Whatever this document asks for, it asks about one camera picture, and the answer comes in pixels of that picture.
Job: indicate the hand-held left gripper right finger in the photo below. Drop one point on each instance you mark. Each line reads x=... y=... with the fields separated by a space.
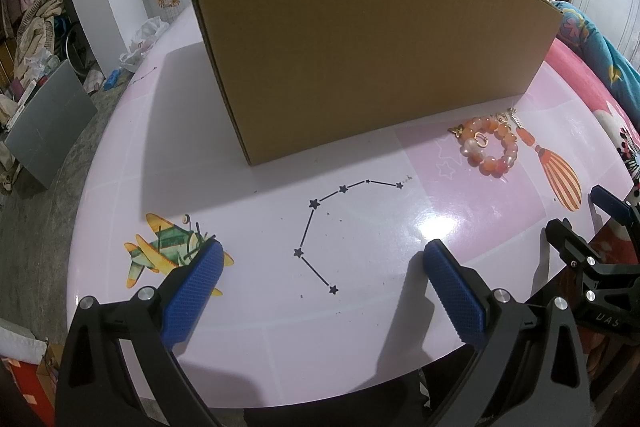
x=452 y=292

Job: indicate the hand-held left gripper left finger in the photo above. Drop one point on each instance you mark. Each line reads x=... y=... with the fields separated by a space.
x=195 y=292

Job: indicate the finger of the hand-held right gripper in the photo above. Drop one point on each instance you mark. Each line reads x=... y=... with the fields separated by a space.
x=570 y=239
x=612 y=207

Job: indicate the small silver clip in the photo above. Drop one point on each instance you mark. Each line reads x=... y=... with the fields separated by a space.
x=515 y=119

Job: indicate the brown cardboard box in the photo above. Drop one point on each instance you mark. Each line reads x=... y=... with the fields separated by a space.
x=375 y=57

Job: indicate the small gold charm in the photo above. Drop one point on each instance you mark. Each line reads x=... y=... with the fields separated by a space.
x=501 y=119

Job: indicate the pink floral blanket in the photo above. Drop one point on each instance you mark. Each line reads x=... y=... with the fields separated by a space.
x=575 y=72

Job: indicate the small open cardboard box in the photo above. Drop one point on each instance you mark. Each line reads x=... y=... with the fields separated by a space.
x=50 y=362

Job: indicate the blue floral blanket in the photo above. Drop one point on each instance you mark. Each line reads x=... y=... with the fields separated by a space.
x=595 y=42

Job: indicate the red box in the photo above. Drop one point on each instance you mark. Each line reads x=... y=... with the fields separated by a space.
x=25 y=397

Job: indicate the grey flat panel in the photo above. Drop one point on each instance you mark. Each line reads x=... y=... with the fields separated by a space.
x=50 y=127

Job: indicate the small blue item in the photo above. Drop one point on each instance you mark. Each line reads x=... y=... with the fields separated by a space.
x=111 y=79

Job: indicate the white plastic bag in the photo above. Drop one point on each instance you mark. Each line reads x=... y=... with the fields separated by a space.
x=145 y=42

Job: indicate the pile of clothes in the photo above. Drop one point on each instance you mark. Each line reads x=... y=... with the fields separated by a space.
x=35 y=22

